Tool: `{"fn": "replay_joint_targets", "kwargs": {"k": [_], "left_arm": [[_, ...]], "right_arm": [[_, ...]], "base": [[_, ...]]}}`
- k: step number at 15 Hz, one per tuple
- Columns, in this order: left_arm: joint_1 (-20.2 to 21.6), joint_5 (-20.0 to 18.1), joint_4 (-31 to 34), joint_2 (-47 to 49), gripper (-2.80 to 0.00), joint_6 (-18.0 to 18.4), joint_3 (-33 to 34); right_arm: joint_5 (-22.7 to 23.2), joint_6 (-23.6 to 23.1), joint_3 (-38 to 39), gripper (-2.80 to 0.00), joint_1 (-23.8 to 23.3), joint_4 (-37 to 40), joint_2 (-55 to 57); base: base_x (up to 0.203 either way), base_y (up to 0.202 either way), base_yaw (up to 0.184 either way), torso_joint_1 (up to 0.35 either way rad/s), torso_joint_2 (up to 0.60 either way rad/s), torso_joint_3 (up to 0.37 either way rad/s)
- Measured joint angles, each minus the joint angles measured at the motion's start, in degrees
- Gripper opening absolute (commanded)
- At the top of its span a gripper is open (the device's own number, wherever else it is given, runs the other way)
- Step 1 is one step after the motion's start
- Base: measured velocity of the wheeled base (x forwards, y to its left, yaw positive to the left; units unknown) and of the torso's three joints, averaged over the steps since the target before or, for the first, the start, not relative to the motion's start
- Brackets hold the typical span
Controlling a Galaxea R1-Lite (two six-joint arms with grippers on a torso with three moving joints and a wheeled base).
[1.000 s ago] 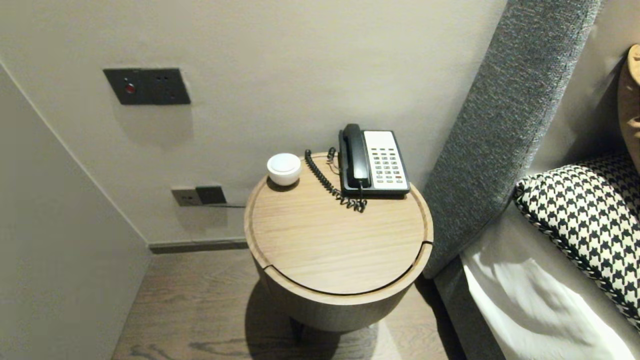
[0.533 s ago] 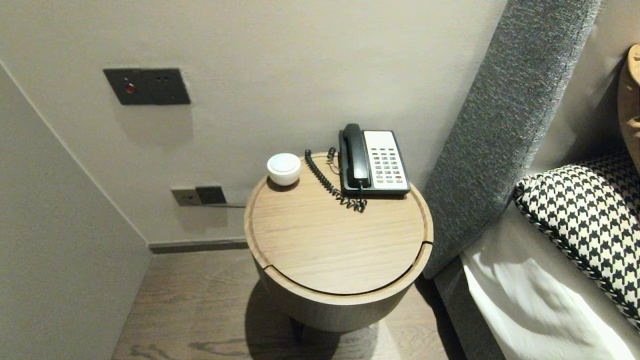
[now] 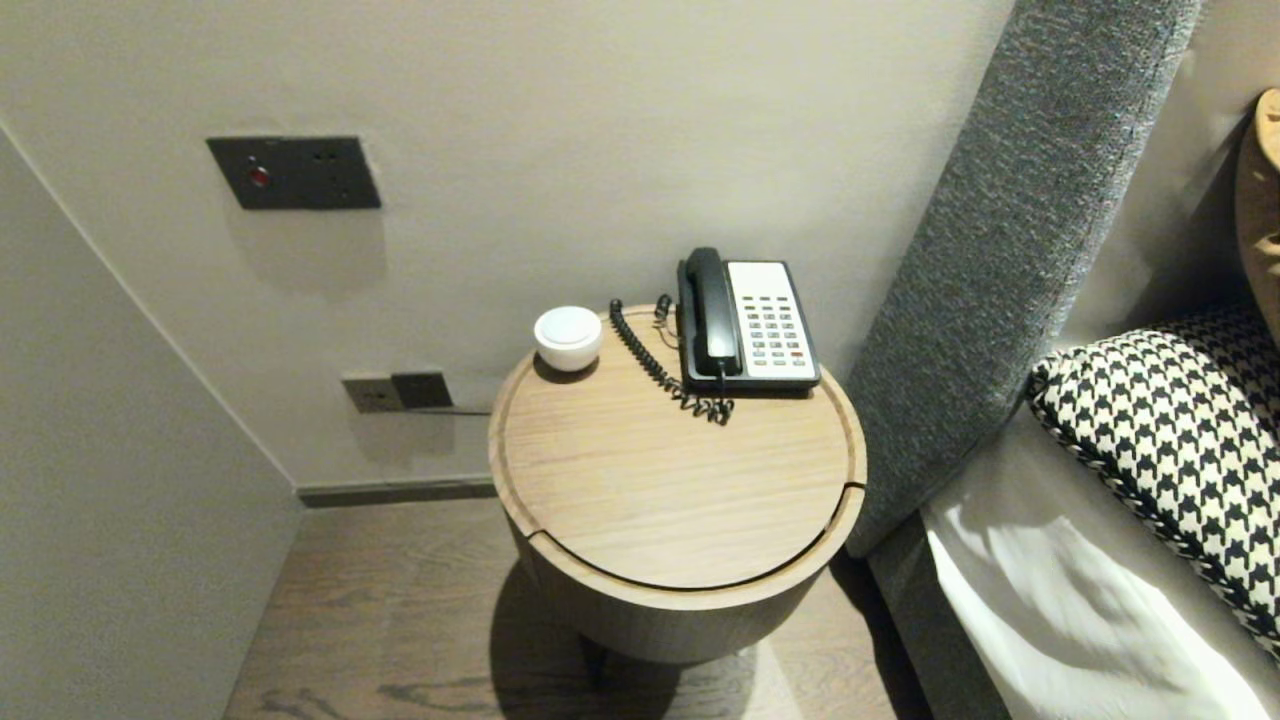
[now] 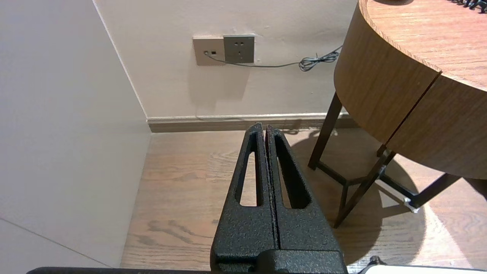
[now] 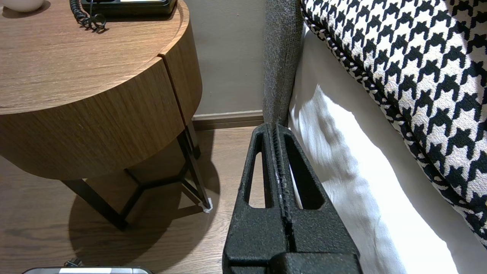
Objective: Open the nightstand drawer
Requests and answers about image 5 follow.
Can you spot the white bed sheet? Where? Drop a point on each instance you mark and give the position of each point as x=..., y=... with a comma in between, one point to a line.
x=361, y=190

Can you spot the round wooden bedside table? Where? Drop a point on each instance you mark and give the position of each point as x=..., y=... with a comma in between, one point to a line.
x=76, y=57

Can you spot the white round bowl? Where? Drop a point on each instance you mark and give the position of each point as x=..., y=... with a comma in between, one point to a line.
x=23, y=4

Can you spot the black and white desk telephone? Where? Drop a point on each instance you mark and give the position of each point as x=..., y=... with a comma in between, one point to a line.
x=152, y=7

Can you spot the grey fabric headboard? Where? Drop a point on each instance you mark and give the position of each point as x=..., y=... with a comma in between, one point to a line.
x=281, y=57

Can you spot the grey skirting board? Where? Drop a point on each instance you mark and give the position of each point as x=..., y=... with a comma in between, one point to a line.
x=228, y=120

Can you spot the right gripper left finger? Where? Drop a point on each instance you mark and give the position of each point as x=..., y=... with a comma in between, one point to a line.
x=255, y=236

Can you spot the houndstooth black white pillow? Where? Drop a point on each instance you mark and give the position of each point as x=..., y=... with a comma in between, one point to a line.
x=418, y=76

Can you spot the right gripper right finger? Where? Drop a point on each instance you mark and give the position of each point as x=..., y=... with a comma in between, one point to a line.
x=323, y=236

